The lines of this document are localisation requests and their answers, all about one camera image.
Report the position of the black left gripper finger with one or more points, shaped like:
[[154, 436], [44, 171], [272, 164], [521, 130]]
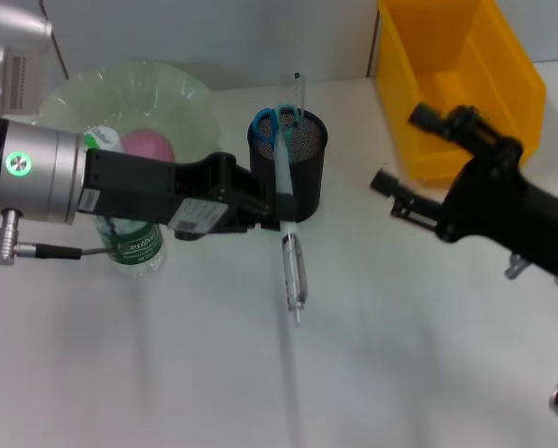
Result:
[[284, 207]]

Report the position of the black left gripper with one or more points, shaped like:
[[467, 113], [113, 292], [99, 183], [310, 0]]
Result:
[[134, 186]]

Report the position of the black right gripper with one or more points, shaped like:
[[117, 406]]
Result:
[[507, 210]]

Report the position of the grey silver pen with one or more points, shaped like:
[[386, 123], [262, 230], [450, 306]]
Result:
[[294, 270]]

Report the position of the blue scissors with sheath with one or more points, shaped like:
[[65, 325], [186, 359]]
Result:
[[265, 130]]

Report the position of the transparent plastic ruler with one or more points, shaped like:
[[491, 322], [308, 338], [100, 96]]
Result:
[[294, 91]]

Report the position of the clear green-label water bottle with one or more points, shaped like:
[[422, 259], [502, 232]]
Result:
[[134, 247]]

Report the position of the pink peach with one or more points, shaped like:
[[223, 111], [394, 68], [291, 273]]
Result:
[[148, 147]]

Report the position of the black mesh pen holder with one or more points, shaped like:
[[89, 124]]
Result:
[[311, 177]]

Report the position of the pale green glass fruit bowl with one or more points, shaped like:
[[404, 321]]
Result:
[[120, 98]]

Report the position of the yellow plastic bin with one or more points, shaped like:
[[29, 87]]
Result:
[[470, 60]]

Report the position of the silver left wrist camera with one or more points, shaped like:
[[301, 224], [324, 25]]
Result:
[[13, 56]]

